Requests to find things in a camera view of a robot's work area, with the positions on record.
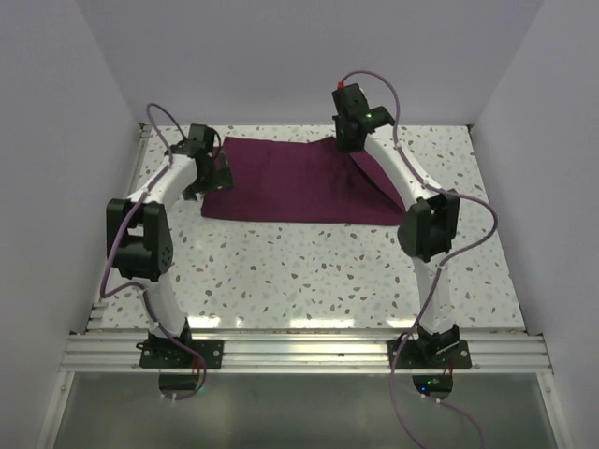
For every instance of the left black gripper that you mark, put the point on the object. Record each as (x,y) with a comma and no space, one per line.
(221,180)

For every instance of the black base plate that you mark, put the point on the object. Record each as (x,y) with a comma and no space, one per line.
(164,354)
(412,356)

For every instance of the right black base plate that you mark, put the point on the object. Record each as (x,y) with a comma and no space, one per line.
(412,356)

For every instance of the aluminium frame rail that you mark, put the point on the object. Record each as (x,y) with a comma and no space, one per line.
(339,351)

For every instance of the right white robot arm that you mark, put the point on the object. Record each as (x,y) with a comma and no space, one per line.
(429,224)

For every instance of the left side aluminium rail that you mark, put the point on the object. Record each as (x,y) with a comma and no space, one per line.
(119,214)

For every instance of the purple cloth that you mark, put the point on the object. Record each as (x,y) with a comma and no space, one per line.
(292,182)

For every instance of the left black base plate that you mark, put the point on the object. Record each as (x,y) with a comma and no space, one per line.
(164,354)

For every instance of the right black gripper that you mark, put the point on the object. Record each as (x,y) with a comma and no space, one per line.
(343,146)

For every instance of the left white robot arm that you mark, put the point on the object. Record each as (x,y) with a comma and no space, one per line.
(139,243)

